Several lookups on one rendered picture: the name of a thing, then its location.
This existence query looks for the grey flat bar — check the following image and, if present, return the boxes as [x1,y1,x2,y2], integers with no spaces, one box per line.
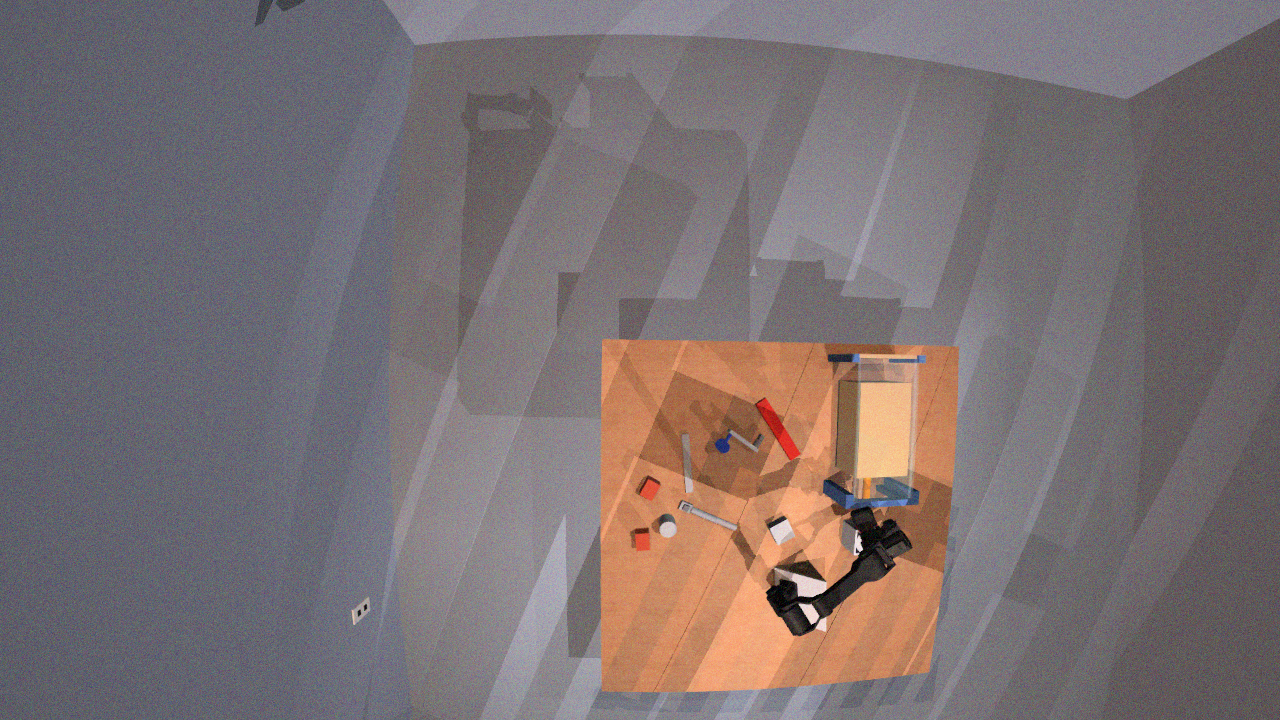
[682,433,694,493]

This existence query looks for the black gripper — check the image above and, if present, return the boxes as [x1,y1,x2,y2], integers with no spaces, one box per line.
[850,506,882,550]

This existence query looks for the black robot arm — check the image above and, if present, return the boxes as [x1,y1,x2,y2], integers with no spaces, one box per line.
[765,519,913,635]

